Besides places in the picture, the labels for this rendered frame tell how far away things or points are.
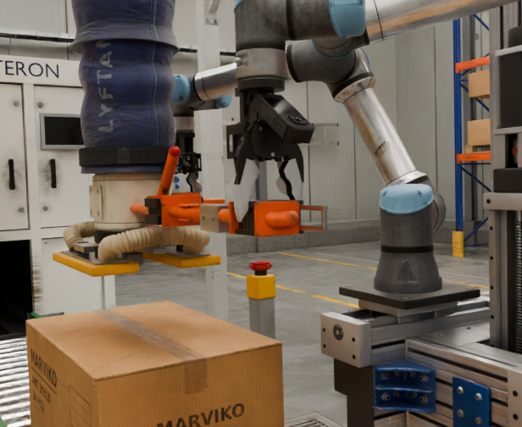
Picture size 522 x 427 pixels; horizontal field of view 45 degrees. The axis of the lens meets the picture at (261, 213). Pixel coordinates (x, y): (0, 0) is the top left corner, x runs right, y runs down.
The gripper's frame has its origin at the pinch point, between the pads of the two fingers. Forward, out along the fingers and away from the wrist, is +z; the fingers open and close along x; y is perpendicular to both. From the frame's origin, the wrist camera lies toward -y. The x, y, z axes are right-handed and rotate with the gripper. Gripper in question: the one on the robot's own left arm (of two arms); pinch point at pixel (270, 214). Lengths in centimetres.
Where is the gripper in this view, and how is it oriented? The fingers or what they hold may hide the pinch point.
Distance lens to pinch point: 93.5
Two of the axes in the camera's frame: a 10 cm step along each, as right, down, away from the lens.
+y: -5.0, -0.4, 8.6
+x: -8.6, 0.5, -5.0
